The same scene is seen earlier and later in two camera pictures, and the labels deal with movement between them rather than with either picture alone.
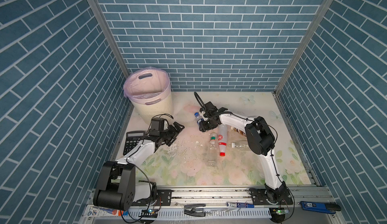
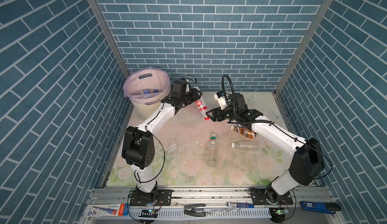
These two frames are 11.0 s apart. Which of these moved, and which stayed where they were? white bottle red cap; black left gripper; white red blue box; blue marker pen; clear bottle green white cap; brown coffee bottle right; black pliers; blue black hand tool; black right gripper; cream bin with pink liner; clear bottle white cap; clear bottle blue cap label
Moved: black right gripper; clear bottle blue cap label; black left gripper; white bottle red cap
Stayed: blue marker pen; white red blue box; brown coffee bottle right; black pliers; blue black hand tool; cream bin with pink liner; clear bottle green white cap; clear bottle white cap
